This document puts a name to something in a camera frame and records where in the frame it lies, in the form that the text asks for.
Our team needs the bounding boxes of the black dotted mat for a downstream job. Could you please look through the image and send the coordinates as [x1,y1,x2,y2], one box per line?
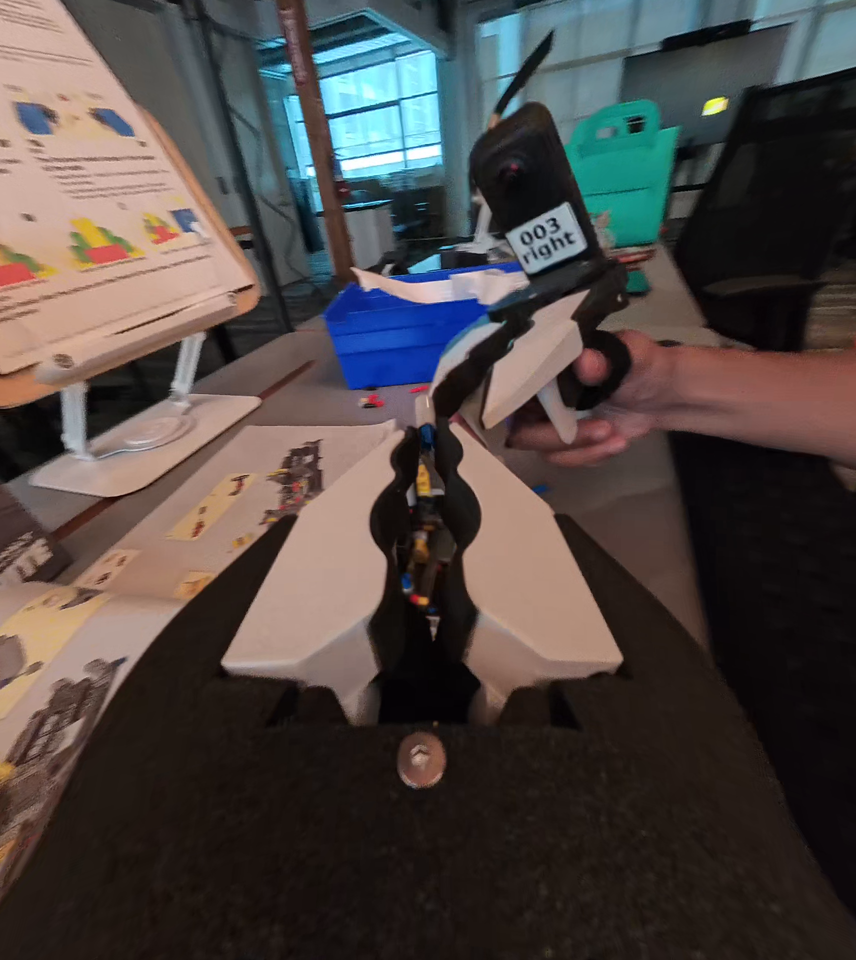
[671,431,856,954]

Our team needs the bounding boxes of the blue plastic bin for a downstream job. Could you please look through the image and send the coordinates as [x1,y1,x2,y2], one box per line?
[323,261,527,391]

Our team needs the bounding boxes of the white paper sheets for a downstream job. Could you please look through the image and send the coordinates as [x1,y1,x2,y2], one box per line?
[349,266,530,305]

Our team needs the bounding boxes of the pile of small lego pins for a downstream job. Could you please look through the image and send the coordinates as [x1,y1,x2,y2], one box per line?
[356,386,429,411]

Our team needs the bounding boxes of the open instruction booklet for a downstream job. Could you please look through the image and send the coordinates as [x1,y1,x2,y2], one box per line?
[0,420,399,954]

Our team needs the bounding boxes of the task instruction board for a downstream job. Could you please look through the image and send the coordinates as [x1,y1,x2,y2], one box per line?
[0,0,260,410]

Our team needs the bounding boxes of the person's right forearm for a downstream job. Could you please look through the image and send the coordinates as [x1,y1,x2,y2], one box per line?
[664,343,856,475]

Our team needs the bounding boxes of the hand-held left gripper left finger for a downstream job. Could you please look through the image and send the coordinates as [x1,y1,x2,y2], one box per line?
[220,431,429,726]

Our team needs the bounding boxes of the black mesh chair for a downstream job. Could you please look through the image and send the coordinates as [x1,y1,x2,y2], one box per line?
[674,52,856,352]

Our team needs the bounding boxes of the person's right hand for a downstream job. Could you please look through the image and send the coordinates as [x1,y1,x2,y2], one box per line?
[506,330,682,468]

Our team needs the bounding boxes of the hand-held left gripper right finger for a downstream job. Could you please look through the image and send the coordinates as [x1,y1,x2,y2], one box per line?
[434,426,626,726]

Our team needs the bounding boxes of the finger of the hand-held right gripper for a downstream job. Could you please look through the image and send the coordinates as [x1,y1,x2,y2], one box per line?
[479,292,588,431]
[416,306,536,430]

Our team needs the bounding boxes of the wooden post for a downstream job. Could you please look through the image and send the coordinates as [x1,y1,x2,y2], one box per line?
[278,0,354,286]

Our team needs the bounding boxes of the lego car chassis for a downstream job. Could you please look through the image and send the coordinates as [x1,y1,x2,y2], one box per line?
[394,451,448,639]

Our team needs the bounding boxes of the white board stand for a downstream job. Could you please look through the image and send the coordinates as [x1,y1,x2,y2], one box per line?
[29,330,263,498]

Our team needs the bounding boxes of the dark monitor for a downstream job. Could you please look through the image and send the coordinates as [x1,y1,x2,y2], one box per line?
[619,22,793,147]

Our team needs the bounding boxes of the teal carry case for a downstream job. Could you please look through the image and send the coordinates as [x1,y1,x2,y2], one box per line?
[566,97,680,249]

